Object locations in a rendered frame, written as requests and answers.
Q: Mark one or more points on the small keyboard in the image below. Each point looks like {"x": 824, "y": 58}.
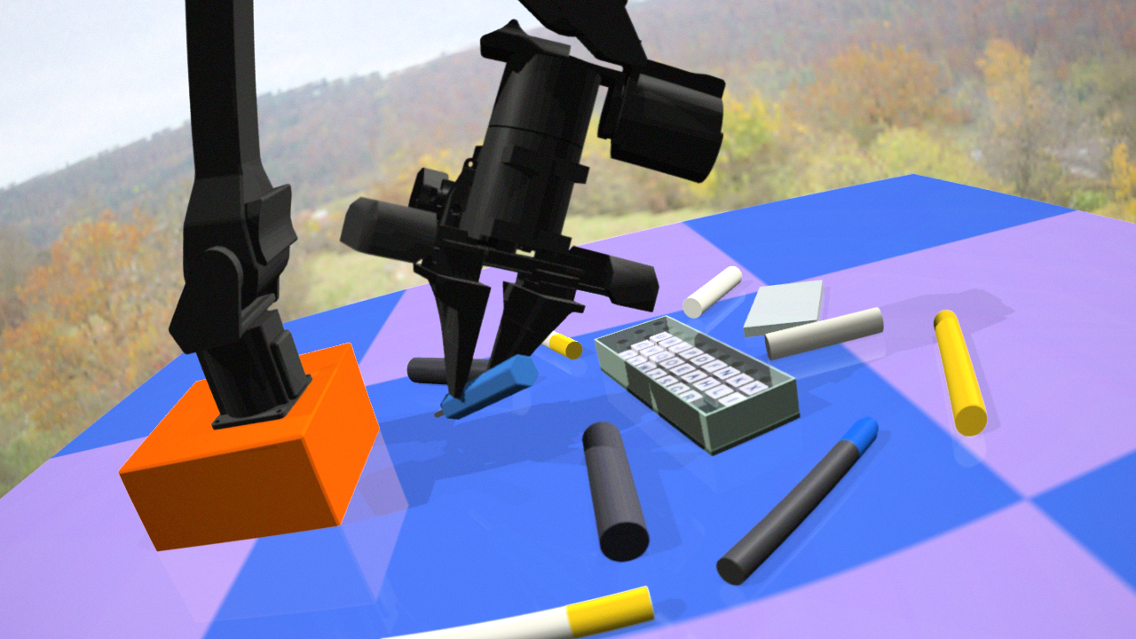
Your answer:
{"x": 716, "y": 395}

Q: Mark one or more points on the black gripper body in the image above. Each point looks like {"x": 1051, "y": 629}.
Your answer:
{"x": 520, "y": 195}

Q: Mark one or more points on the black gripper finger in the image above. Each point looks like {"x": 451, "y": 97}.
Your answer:
{"x": 527, "y": 320}
{"x": 461, "y": 309}

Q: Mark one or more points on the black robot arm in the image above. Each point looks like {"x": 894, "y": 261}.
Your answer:
{"x": 238, "y": 228}

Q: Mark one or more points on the grey stylus with blue tip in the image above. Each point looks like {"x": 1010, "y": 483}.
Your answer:
{"x": 744, "y": 558}

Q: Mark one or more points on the blue stylus with white tip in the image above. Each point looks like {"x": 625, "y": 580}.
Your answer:
{"x": 494, "y": 385}

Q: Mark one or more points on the dark grey cylinder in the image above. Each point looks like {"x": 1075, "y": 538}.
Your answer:
{"x": 621, "y": 529}
{"x": 433, "y": 370}

